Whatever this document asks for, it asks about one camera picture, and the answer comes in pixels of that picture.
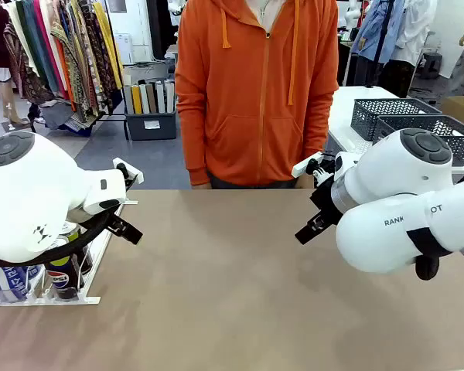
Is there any white hanging garment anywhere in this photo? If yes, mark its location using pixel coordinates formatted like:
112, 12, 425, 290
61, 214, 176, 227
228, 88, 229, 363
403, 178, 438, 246
390, 0, 438, 66

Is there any black stool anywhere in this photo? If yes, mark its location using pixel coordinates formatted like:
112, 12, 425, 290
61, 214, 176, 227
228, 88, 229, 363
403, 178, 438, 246
422, 52, 444, 80

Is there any orange hanging fabric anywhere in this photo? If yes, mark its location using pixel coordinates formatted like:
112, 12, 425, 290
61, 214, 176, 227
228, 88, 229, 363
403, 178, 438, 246
53, 38, 78, 113

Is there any yellow fabric roll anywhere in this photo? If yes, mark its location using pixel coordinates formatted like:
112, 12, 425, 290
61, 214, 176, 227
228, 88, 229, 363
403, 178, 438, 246
131, 84, 143, 115

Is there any brown paisley garment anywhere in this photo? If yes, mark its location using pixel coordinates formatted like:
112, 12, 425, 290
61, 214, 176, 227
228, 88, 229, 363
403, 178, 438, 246
3, 22, 57, 105

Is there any white floor appliance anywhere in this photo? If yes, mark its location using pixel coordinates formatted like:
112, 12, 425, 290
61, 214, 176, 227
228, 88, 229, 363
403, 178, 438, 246
114, 32, 135, 66

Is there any light grey fabric roll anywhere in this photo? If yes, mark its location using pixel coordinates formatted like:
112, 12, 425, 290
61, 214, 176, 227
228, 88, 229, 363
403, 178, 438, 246
155, 80, 166, 114
164, 80, 176, 113

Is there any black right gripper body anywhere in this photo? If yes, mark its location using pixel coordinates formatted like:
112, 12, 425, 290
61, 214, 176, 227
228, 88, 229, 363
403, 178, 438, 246
309, 178, 347, 229

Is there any white side table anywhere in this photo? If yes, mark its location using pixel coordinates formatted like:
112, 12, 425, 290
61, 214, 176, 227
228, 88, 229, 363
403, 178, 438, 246
327, 85, 464, 175

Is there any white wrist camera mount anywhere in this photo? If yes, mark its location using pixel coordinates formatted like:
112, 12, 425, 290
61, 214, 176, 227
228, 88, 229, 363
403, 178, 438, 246
112, 157, 145, 190
292, 151, 359, 186

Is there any brown fabric roll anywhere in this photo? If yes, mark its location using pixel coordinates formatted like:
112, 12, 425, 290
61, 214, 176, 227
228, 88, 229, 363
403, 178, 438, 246
145, 83, 158, 114

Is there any black pole stand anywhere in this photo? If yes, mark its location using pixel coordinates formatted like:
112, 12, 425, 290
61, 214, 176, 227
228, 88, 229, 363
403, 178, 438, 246
365, 0, 396, 89

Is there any grey plastic lattice basket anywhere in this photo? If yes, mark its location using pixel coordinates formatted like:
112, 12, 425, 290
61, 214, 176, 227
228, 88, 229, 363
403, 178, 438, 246
350, 98, 442, 142
373, 114, 464, 167

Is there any blue shirt on stand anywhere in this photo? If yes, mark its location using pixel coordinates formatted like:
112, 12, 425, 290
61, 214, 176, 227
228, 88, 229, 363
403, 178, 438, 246
350, 0, 407, 65

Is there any orange sleeved right forearm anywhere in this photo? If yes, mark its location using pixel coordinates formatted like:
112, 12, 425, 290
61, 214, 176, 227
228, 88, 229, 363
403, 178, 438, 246
175, 88, 213, 186

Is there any person in orange hoodie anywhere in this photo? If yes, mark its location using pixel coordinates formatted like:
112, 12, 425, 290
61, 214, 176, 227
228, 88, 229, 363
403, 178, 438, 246
175, 0, 339, 190

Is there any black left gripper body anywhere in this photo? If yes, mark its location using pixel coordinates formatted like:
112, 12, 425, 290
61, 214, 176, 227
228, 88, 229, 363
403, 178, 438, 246
107, 213, 128, 236

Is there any yellow hanging fabric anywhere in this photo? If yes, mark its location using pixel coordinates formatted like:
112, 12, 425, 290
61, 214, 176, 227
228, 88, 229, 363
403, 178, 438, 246
92, 2, 124, 90

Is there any white fabric roll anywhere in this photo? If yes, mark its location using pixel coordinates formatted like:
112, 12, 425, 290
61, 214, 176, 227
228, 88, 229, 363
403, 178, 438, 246
123, 84, 135, 115

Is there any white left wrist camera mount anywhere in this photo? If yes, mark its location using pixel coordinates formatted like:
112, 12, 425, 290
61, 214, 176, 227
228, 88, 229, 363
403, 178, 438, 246
112, 157, 145, 190

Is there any orange sleeved left forearm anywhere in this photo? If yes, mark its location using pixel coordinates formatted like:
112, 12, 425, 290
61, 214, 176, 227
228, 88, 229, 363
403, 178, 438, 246
299, 88, 339, 163

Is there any patterned brown hanging fabric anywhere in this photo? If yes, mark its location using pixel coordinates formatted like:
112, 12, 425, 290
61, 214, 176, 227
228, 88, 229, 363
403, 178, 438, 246
48, 0, 119, 117

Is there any grey storage bin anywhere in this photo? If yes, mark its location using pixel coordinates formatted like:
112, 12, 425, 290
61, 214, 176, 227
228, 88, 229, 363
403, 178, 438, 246
123, 110, 178, 141

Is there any dark green hanging fabric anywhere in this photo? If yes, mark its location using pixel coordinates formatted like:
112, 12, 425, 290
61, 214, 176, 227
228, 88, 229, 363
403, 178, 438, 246
14, 0, 61, 96

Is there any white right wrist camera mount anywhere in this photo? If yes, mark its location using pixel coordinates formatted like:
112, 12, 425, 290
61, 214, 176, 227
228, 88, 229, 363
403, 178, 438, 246
292, 151, 359, 186

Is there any grey fabric pile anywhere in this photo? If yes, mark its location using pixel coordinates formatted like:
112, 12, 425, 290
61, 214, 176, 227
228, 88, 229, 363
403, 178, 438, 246
40, 102, 97, 136

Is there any white wire can dispenser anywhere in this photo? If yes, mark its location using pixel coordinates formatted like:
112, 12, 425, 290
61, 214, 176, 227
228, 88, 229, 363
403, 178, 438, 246
0, 199, 139, 307

